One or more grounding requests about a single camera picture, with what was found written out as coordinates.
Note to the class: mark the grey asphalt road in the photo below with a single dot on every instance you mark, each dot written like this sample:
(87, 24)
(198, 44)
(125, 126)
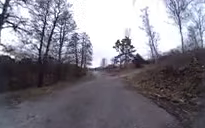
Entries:
(96, 106)

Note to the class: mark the dark wooden fence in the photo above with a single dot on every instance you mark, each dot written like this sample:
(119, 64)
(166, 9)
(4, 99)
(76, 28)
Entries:
(26, 75)

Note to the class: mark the dark building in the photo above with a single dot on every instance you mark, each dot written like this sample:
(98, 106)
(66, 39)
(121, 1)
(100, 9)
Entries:
(139, 59)

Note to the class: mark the grass verge strip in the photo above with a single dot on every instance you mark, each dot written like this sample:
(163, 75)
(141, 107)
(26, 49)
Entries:
(33, 91)

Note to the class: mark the dark pine tree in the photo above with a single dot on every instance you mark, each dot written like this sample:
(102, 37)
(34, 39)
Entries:
(124, 48)

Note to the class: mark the leaf-covered earth bank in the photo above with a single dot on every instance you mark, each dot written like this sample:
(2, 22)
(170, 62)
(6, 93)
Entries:
(176, 83)

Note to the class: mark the group of bare trees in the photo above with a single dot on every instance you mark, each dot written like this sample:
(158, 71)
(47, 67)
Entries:
(183, 26)

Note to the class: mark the row of bare trees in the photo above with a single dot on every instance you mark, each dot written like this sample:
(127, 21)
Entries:
(46, 36)

